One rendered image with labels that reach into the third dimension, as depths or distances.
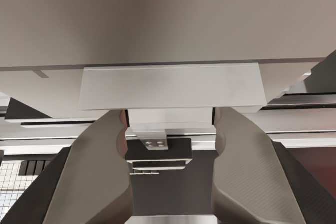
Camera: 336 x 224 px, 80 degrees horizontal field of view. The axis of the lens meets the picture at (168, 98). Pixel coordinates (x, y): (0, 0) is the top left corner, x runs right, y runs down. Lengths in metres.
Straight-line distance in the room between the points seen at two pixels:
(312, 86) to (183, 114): 0.55
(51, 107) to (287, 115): 0.44
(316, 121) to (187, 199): 0.41
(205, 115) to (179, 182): 0.53
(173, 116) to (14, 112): 0.15
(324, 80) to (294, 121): 0.19
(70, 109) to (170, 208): 0.56
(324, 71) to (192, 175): 0.47
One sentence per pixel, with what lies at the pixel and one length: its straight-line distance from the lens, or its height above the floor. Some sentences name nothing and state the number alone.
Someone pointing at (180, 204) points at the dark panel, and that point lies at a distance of 0.69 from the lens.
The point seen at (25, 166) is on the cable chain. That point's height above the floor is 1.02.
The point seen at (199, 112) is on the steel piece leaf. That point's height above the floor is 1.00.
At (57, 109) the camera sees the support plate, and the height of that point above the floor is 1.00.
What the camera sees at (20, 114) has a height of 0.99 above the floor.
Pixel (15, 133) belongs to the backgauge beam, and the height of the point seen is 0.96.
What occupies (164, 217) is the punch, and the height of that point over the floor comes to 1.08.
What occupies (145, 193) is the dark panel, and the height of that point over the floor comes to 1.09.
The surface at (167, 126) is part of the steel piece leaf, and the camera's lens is 0.21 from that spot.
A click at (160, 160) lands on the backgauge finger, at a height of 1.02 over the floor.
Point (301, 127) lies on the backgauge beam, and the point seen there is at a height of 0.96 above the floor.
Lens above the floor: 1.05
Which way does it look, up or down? 22 degrees down
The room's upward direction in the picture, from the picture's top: 179 degrees clockwise
